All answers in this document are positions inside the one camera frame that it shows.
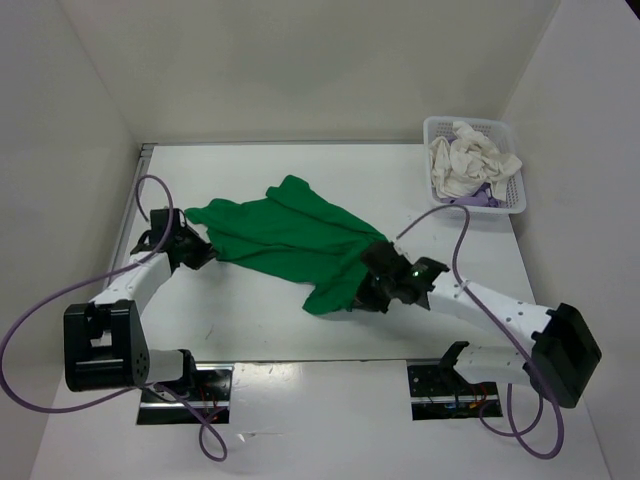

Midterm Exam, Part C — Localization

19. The green t shirt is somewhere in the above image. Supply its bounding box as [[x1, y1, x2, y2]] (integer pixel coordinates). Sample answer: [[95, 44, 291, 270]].
[[185, 175, 387, 315]]

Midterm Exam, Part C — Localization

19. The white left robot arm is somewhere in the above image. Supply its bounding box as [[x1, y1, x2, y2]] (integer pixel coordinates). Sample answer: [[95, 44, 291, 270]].
[[63, 226, 218, 400]]

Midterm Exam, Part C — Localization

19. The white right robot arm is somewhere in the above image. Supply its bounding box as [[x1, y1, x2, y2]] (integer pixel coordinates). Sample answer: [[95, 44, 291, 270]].
[[357, 250, 602, 409]]

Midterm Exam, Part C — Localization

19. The lavender t shirt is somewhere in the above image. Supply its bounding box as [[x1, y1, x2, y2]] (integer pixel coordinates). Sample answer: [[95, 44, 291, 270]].
[[440, 183, 502, 208]]

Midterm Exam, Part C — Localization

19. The white t shirt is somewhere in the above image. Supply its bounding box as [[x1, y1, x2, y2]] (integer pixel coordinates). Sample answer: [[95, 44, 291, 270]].
[[429, 121, 522, 203]]

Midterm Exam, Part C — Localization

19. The white plastic basket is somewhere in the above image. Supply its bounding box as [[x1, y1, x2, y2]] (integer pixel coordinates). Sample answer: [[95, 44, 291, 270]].
[[423, 116, 526, 216]]

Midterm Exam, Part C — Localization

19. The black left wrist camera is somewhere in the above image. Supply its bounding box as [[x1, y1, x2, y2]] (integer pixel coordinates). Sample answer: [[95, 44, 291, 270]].
[[149, 208, 185, 239]]

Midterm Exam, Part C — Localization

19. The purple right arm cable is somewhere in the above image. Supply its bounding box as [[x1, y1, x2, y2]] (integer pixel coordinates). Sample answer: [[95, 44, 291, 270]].
[[394, 203, 566, 459]]

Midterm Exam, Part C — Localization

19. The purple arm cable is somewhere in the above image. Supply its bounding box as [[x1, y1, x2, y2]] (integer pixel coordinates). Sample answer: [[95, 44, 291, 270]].
[[0, 174, 229, 460], [394, 203, 566, 459]]

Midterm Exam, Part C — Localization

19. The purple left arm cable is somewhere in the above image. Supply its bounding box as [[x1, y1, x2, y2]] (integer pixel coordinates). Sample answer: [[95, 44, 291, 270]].
[[0, 174, 229, 460]]

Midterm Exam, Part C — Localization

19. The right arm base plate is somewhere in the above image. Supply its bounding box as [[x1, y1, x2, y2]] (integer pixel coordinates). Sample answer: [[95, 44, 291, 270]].
[[407, 361, 503, 421]]

